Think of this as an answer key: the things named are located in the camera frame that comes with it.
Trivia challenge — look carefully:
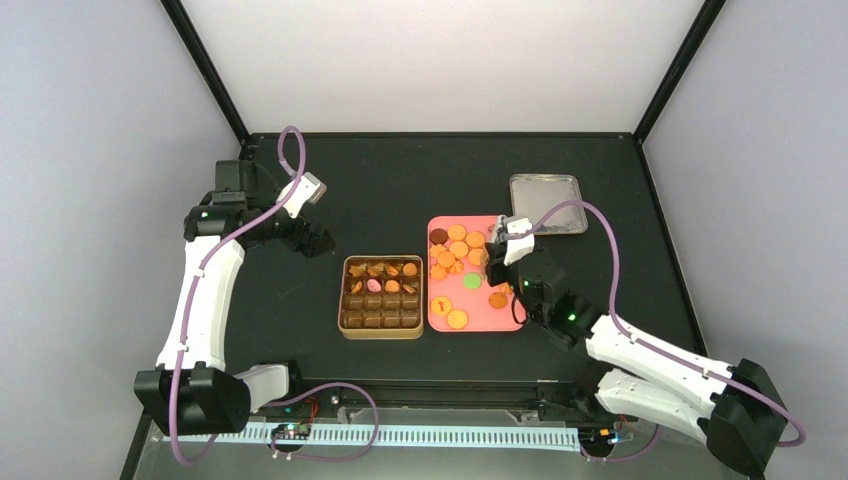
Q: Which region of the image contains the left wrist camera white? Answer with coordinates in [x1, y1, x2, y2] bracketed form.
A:
[277, 172, 327, 219]

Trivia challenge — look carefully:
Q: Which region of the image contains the green round cookie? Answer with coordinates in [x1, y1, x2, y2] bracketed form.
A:
[462, 272, 482, 290]

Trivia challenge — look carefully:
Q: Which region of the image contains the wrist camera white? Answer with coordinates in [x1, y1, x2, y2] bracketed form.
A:
[277, 172, 327, 219]
[490, 215, 535, 266]

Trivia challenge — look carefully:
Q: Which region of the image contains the silver tin lid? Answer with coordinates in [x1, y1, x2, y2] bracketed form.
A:
[509, 173, 588, 235]

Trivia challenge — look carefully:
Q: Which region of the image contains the round golden cookie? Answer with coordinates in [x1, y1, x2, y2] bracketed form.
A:
[446, 309, 468, 330]

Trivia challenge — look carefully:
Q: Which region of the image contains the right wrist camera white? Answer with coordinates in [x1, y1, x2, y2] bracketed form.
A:
[490, 215, 535, 266]

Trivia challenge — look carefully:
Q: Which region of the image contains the gold cookie tin box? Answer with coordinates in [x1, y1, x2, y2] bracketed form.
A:
[337, 255, 424, 340]

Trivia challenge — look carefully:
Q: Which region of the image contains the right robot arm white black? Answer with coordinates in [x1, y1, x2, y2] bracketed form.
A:
[485, 243, 788, 479]

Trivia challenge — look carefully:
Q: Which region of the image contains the pink plastic tray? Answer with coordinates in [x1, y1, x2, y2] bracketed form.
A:
[425, 215, 525, 333]

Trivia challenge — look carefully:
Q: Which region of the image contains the dark chocolate round cookie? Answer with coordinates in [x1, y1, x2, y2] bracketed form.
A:
[428, 228, 449, 245]

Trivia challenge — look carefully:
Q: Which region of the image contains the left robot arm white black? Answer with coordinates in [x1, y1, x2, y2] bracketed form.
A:
[133, 160, 335, 435]

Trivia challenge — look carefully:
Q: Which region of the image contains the white slotted cable duct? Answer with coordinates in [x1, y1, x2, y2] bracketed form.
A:
[162, 422, 583, 453]

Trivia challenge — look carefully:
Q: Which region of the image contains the round cracker cookie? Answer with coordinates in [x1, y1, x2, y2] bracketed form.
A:
[447, 224, 467, 242]

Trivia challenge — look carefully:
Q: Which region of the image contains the black front rail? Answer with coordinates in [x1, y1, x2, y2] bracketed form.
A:
[264, 380, 737, 415]

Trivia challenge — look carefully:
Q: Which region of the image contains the pink round cookie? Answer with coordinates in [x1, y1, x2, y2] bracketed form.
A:
[365, 278, 383, 293]

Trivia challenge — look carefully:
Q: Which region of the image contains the left circuit board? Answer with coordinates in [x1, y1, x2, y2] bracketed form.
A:
[271, 422, 312, 442]

